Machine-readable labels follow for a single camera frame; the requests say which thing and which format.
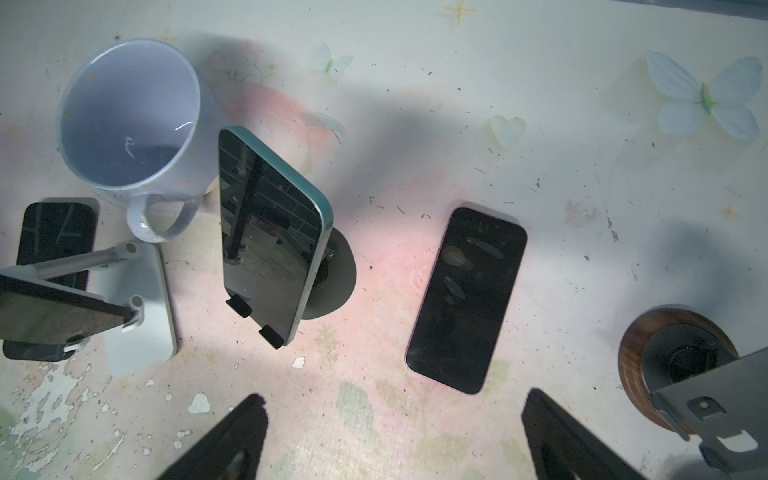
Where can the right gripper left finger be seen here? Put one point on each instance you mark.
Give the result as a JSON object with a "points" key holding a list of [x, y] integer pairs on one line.
{"points": [[231, 450]]}

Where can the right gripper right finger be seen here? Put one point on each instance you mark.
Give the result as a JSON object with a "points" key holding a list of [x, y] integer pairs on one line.
{"points": [[562, 448]]}

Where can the wooden base metal stand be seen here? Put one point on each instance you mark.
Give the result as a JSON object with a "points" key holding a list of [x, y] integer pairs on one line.
{"points": [[683, 373]]}

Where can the purple-cased black phone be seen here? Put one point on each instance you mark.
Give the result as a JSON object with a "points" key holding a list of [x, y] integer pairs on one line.
{"points": [[466, 299]]}

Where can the black round stand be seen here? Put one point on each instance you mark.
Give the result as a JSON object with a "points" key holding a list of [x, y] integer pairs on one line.
{"points": [[335, 280]]}

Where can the white stand back left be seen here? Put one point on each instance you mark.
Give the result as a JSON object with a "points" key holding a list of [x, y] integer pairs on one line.
{"points": [[130, 273]]}

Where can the teal-edged phone on round stand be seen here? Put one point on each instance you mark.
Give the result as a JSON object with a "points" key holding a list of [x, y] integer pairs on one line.
{"points": [[275, 227]]}

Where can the lavender mug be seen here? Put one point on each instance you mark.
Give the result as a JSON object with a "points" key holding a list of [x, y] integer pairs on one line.
{"points": [[139, 124]]}

